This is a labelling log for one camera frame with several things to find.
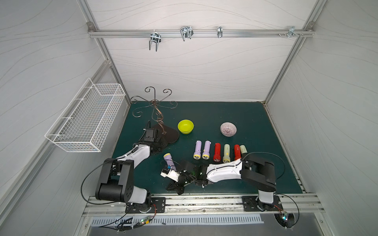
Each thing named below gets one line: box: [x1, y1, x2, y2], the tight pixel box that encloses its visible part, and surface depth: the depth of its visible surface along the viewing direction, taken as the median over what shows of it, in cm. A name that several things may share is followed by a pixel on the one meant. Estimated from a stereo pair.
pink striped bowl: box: [220, 121, 238, 138], surface depth 103 cm
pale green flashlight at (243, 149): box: [239, 144, 248, 154], surface depth 93 cm
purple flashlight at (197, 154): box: [193, 140, 202, 160], surface depth 92 cm
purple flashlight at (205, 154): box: [201, 140, 212, 160], surface depth 92 cm
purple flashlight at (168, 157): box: [163, 152, 178, 172], surface depth 90 cm
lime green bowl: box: [177, 119, 195, 135], surface depth 106 cm
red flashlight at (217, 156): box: [213, 142, 221, 162], surface depth 92 cm
